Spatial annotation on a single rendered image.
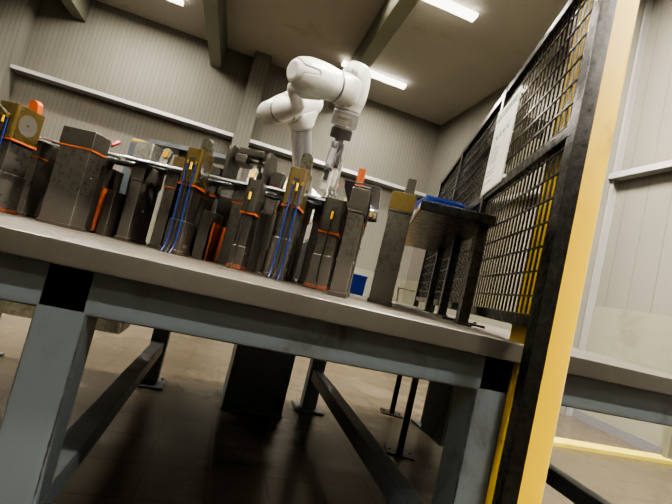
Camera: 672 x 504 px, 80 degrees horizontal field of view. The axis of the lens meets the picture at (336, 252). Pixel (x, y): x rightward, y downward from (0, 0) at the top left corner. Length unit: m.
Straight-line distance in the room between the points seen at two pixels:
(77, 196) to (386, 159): 7.40
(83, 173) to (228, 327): 0.95
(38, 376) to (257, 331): 0.36
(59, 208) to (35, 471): 0.92
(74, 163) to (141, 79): 6.93
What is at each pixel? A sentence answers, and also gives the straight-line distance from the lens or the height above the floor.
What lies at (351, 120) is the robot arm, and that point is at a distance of 1.42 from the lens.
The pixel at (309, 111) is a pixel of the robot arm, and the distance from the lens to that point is 1.96.
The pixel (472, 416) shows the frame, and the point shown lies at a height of 0.52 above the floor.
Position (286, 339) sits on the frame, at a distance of 0.79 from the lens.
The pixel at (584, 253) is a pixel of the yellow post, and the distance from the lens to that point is 1.02.
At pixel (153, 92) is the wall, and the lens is 8.38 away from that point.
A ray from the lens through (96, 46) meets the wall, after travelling 8.84.
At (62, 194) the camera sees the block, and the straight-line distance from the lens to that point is 1.61.
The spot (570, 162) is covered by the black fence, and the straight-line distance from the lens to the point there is 0.91.
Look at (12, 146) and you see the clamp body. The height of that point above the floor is 0.92.
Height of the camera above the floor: 0.74
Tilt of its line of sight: 4 degrees up
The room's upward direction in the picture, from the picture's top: 14 degrees clockwise
